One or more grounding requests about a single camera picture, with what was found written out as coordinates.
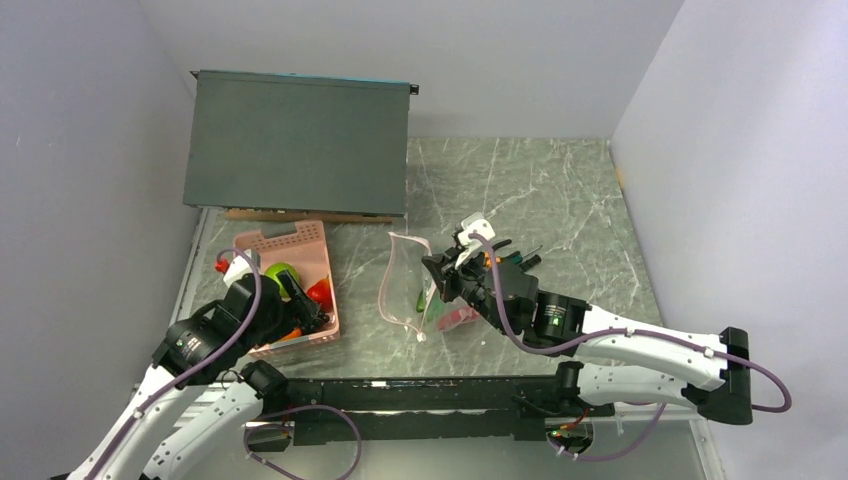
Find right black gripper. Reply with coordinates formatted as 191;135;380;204
422;244;515;335

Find green orange mango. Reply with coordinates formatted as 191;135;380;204
279;328;303;342

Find red orange pear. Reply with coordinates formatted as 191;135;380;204
306;277;334;313

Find clear zip top bag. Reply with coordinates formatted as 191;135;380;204
377;232;471;343

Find green apple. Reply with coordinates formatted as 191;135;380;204
264;262;301;300

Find red chili pepper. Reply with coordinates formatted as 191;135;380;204
436;307;479;333

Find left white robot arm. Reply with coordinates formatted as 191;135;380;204
67;273;330;479

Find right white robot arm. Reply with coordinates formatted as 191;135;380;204
422;248;754;425

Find pink plastic basket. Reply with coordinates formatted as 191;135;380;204
233;220;341;358

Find dark grey server box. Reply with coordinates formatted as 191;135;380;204
183;70;420;218

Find orange handled pliers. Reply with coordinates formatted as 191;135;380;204
484;239;512;268

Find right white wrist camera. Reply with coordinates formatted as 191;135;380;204
454;212;496;268

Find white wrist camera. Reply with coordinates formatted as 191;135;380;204
214;249;259;288
454;212;496;268

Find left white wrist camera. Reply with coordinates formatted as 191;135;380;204
214;249;259;288

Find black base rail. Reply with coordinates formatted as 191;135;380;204
248;375;627;452

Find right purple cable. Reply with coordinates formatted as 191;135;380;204
468;231;794;464

